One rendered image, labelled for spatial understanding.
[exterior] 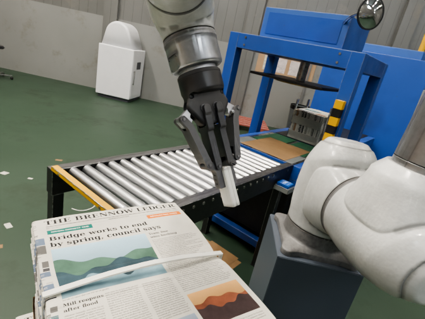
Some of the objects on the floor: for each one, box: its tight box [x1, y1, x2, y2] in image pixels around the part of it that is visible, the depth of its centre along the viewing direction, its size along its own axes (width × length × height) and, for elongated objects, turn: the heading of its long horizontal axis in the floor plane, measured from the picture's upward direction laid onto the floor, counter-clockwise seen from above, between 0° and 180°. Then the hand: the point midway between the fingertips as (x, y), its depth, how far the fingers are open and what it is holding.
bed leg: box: [200, 216, 213, 234], centre depth 242 cm, size 6×6×68 cm
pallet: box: [238, 116, 269, 132], centre depth 661 cm, size 137×95×12 cm
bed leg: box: [47, 192, 64, 219], centre depth 148 cm, size 6×6×68 cm
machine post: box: [216, 31, 242, 124], centre depth 248 cm, size 9×9×155 cm
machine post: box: [248, 55, 280, 134], centre depth 294 cm, size 9×9×155 cm
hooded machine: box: [95, 21, 145, 103], centre depth 654 cm, size 79×70×154 cm
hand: (226, 186), depth 54 cm, fingers closed
